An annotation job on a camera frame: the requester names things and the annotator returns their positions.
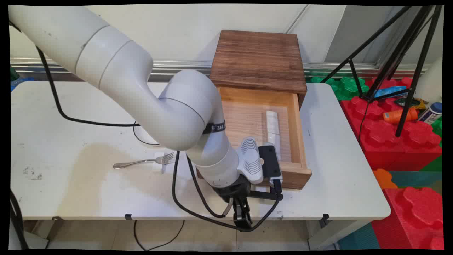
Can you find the long white ceramic cutlery holder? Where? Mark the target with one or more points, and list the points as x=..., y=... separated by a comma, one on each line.
x=272, y=124

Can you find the white bottle with blue cap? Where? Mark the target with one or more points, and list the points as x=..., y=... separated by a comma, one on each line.
x=430, y=114

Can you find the dark yellow snack packet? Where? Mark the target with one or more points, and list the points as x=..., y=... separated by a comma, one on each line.
x=403, y=102

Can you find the light wooden drawer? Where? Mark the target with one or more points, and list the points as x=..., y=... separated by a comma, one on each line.
x=244, y=113

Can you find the white cutlery rest block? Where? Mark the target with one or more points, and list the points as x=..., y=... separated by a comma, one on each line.
x=158, y=169

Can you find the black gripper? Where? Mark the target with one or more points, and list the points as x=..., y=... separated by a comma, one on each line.
x=235, y=191

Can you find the silver fork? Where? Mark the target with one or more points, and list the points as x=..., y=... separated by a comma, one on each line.
x=164, y=159

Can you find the black tripod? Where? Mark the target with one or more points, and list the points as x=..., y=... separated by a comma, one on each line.
x=422, y=60

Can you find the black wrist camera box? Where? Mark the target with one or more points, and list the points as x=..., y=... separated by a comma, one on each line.
x=269, y=161

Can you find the white ribbed camera mount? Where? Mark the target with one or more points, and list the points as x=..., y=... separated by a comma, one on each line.
x=250, y=159

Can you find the orange foam block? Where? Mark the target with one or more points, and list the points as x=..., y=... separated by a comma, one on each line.
x=384, y=179

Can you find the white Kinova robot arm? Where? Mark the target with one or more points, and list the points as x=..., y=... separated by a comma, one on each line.
x=116, y=71

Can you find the small green foam block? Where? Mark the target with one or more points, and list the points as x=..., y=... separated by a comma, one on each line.
x=438, y=127

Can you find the large red foam block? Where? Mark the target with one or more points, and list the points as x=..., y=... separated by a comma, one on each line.
x=382, y=141

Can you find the white rounded container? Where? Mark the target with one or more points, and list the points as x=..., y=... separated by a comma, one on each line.
x=430, y=81

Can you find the dark wooden cabinet box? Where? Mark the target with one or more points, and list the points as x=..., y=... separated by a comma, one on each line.
x=258, y=56

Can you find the orange bottle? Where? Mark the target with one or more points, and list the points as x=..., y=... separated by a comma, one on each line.
x=394, y=115

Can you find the white table leg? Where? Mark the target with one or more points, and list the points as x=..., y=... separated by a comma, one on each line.
x=329, y=237

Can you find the teal foam mat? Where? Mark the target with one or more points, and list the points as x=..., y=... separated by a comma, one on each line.
x=359, y=239
x=417, y=179

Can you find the blue flat packet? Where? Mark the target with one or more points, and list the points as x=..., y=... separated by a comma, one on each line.
x=387, y=91

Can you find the aluminium wall rail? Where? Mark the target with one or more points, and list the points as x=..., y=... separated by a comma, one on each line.
x=318, y=67

